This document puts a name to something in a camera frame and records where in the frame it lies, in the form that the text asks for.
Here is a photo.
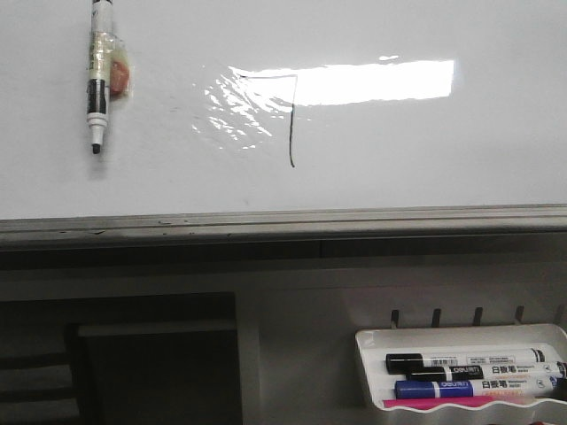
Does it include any taped black whiteboard marker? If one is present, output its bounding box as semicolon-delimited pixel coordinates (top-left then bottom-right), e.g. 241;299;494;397
87;1;130;155

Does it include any pink eraser block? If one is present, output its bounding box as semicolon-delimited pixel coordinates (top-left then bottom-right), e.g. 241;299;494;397
383;396;494;410

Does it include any white whiteboard with grey frame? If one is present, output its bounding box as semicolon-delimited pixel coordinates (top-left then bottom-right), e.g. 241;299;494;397
1;1;566;249

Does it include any dark chair under board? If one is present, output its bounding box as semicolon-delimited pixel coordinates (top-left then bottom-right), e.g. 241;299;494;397
1;293;243;424

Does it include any blue capped whiteboard marker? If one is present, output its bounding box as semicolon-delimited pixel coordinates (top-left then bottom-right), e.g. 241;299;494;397
394;376;558;399

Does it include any white plastic marker tray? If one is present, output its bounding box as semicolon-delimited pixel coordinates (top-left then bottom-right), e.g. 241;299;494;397
355;324;566;424

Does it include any black capped marker middle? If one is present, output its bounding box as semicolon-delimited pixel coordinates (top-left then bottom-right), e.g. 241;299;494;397
406;361;566;382

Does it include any black capped marker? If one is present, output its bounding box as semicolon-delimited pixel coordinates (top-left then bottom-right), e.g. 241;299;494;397
406;361;566;382
385;348;548;375

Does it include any black capped marker top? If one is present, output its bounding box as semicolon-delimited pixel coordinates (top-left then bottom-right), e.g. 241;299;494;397
385;348;548;375

